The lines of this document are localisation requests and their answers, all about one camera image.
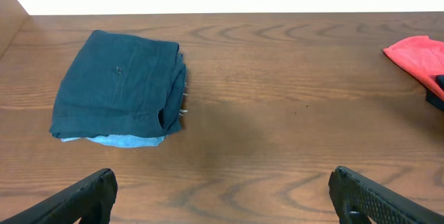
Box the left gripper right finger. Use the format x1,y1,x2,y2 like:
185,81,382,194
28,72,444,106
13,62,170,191
328,166,443,224

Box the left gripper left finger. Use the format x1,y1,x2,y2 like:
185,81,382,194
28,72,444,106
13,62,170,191
1,169,118,224

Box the dark navy blue shorts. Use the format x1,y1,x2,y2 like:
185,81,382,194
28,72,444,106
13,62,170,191
50,30,187,139

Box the red orange t-shirt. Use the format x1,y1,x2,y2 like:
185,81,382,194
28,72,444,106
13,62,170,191
383,35,443,89

